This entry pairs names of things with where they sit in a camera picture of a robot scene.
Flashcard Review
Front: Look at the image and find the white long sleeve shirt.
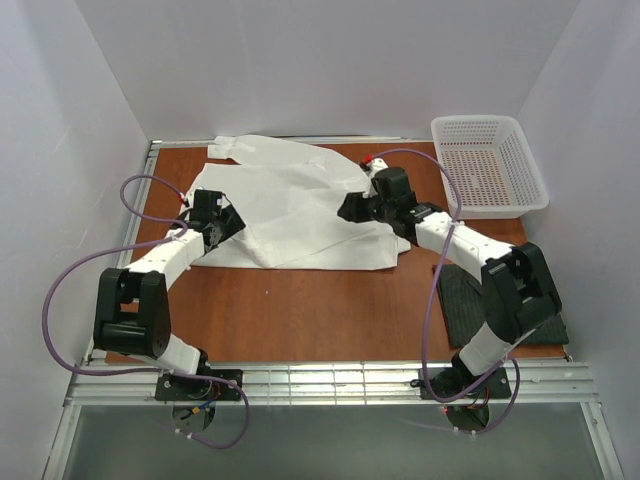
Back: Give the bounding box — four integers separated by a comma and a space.
188, 135, 411, 270

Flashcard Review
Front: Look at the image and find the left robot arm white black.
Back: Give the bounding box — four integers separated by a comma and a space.
93, 189, 245, 374

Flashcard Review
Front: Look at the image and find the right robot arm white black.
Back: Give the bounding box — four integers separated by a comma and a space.
337, 167, 562, 403

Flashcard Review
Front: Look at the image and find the white plastic basket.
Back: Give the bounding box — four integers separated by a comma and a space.
431, 115, 549, 220

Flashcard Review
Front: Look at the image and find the dark striped folded shirt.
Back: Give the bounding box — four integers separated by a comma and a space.
437, 264, 569, 349

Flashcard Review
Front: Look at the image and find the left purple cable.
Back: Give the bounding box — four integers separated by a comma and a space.
42, 175, 251, 449

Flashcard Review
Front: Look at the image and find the purple cable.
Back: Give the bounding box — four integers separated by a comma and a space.
363, 148, 521, 435
42, 175, 251, 449

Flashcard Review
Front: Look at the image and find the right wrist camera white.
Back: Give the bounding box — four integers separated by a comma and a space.
359, 155, 388, 175

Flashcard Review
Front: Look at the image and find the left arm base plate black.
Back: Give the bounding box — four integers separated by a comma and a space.
154, 367, 244, 402

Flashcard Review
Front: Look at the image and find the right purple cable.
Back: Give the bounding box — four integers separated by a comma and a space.
363, 148, 521, 435

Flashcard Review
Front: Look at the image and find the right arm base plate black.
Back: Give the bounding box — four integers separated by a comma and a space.
412, 359, 511, 401

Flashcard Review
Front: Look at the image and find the aluminium frame rail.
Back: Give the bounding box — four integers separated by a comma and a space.
63, 137, 626, 480

